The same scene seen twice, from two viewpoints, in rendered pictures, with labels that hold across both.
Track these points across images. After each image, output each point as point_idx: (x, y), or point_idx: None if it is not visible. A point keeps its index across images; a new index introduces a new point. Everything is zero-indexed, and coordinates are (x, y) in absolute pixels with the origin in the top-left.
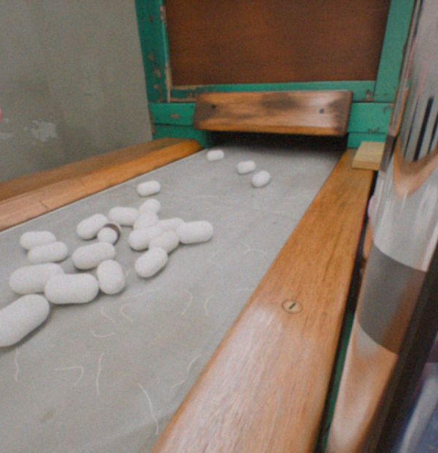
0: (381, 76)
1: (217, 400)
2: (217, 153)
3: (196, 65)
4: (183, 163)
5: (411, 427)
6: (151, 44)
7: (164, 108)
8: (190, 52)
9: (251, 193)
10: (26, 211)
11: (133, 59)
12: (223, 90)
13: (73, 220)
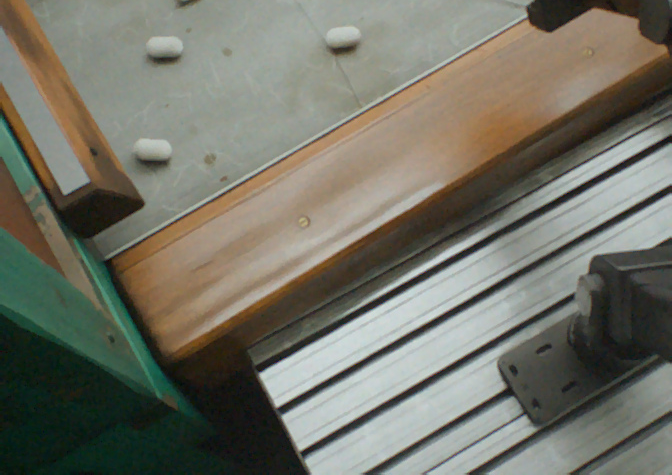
0: None
1: None
2: (151, 140)
3: (26, 224)
4: (220, 171)
5: None
6: (91, 325)
7: (134, 343)
8: (21, 227)
9: None
10: (499, 39)
11: None
12: (28, 167)
13: (449, 13)
